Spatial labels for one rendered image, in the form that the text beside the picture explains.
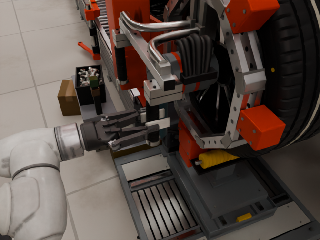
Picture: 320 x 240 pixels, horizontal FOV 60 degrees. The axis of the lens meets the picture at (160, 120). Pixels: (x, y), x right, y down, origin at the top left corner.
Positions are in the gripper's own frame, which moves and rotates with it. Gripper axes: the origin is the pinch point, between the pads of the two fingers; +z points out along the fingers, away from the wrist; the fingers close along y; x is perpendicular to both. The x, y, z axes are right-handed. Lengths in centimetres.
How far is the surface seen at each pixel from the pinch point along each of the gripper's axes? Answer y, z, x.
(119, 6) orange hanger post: -60, 7, 11
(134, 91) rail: -76, 14, -44
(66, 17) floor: -314, -5, -83
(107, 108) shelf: -58, -5, -38
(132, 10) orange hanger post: -60, 12, 9
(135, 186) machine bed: -34, 0, -76
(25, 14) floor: -346, -53, -83
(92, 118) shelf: -53, -14, -39
